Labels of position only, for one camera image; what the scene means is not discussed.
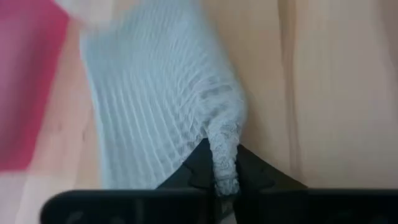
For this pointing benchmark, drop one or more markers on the red plastic bin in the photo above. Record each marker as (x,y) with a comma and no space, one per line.
(25,77)

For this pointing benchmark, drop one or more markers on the grey microfiber towel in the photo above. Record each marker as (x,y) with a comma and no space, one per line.
(149,93)

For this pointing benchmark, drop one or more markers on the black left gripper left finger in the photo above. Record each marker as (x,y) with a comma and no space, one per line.
(192,174)

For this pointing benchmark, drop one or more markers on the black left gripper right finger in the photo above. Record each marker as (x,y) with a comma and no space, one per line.
(258,177)

